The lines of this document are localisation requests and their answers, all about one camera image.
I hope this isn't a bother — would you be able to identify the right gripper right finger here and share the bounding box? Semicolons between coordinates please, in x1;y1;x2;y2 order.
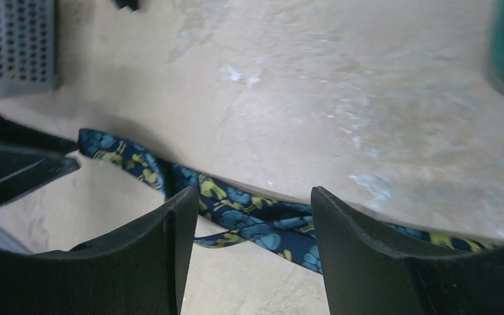
310;186;504;314

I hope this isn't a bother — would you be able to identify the white plastic basket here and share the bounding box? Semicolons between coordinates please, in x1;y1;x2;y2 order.
0;0;59;99

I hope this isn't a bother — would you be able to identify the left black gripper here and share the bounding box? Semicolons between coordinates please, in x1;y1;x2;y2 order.
0;115;80;207

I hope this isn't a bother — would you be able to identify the small whiteboard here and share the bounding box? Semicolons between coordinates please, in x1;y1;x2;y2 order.
113;0;140;11

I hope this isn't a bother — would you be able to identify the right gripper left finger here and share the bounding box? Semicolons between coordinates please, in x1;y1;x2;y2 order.
0;187;199;314

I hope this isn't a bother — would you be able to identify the blue floral necktie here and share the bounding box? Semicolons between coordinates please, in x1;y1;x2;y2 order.
77;127;496;276

